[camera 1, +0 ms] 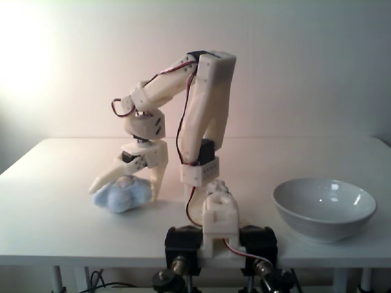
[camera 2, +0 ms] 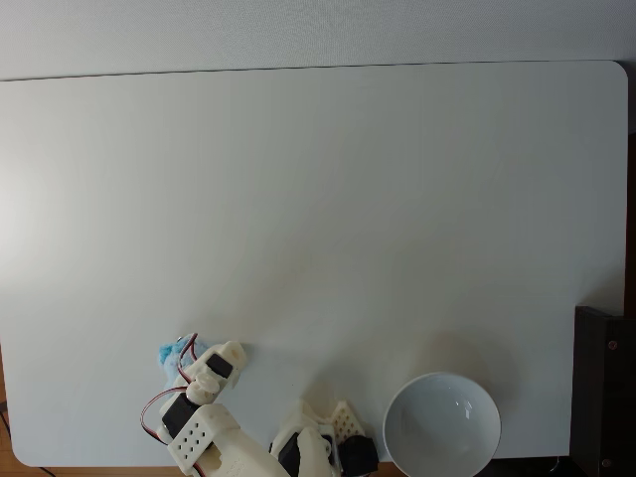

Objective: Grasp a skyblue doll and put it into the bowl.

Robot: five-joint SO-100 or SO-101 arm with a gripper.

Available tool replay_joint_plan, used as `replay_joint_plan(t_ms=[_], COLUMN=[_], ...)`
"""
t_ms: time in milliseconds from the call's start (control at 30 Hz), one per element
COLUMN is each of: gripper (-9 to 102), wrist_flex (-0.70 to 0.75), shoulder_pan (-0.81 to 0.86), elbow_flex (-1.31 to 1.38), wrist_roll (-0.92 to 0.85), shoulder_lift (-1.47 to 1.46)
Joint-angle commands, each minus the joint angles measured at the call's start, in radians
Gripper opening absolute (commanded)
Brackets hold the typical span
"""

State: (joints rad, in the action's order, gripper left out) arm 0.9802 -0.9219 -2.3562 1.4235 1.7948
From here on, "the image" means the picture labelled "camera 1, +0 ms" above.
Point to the skyblue plush doll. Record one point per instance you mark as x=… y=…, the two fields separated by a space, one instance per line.
x=125 y=195

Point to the white ceramic bowl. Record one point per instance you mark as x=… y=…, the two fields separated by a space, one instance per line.
x=323 y=213

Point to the black table clamp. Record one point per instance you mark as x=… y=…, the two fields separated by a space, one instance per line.
x=259 y=241
x=181 y=241

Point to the white table leg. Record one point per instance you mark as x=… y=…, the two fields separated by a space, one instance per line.
x=56 y=279
x=365 y=280

